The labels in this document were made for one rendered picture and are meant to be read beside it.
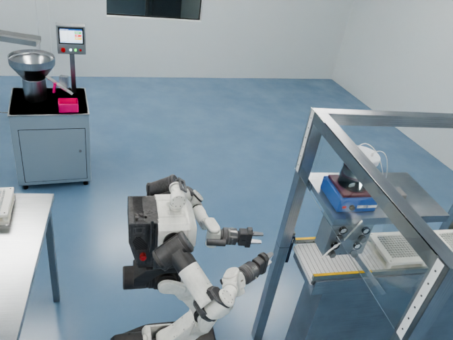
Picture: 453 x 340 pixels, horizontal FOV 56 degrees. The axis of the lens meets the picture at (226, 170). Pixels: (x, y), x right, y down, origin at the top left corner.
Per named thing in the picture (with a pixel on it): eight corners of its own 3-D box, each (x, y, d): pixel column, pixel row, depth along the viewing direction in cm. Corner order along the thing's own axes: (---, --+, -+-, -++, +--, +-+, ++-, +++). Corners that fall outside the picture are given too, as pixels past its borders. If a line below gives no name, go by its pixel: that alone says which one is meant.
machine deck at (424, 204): (333, 226, 195) (335, 219, 193) (303, 179, 226) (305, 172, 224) (446, 221, 211) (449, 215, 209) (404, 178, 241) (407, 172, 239)
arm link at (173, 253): (170, 278, 169) (152, 249, 173) (175, 278, 178) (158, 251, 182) (195, 260, 170) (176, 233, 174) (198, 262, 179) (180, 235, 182)
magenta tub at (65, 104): (58, 113, 357) (58, 104, 353) (58, 107, 367) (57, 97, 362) (79, 112, 363) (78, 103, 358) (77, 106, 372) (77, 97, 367)
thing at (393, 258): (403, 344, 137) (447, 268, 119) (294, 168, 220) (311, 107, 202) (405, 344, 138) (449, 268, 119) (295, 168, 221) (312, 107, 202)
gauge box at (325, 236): (322, 256, 205) (334, 224, 195) (313, 241, 214) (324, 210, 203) (363, 253, 211) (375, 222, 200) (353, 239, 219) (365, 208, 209)
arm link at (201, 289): (224, 310, 162) (193, 261, 168) (201, 328, 166) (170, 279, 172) (236, 302, 172) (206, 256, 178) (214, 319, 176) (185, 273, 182)
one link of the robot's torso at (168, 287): (204, 330, 233) (149, 292, 207) (199, 305, 247) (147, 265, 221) (227, 317, 231) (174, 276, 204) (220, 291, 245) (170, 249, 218)
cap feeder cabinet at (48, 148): (18, 192, 383) (7, 116, 342) (21, 158, 426) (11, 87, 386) (92, 187, 404) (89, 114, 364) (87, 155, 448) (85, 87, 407)
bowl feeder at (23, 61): (11, 107, 355) (5, 63, 335) (14, 90, 383) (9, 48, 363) (74, 106, 372) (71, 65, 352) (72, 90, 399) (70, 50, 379)
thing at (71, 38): (61, 96, 385) (55, 25, 351) (61, 91, 393) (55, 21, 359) (87, 96, 393) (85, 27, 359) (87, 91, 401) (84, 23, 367)
